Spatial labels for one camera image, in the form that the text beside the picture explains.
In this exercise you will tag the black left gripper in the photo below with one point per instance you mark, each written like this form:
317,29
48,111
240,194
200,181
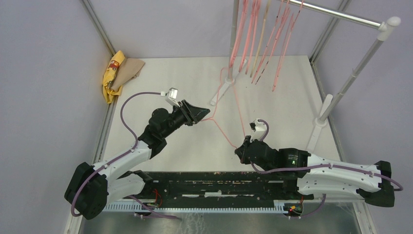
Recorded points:
192,114

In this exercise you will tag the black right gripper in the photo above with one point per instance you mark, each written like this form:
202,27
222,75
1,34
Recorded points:
240,150

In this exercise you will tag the thick pink plastic hanger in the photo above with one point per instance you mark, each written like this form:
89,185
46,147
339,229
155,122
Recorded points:
238,28

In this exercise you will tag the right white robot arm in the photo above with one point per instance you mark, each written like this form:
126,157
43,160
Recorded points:
314,175

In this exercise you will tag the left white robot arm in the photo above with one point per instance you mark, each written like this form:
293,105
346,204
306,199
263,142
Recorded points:
92,187

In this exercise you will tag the beige cloth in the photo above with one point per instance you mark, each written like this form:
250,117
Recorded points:
129,69

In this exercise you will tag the yellow printed cloth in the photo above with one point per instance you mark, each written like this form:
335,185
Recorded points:
108,90

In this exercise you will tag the silver clothes rack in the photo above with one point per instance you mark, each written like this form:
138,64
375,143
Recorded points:
385,29

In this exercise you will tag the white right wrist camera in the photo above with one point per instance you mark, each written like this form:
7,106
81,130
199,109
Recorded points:
260,129

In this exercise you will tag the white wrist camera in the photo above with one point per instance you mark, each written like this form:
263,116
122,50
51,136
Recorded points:
171,96
260,129

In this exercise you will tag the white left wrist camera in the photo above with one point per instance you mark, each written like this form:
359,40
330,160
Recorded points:
171,96

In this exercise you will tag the white slotted cable duct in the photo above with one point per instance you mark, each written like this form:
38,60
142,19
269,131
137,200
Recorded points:
133,206

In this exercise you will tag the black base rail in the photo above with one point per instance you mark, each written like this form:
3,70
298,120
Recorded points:
210,189

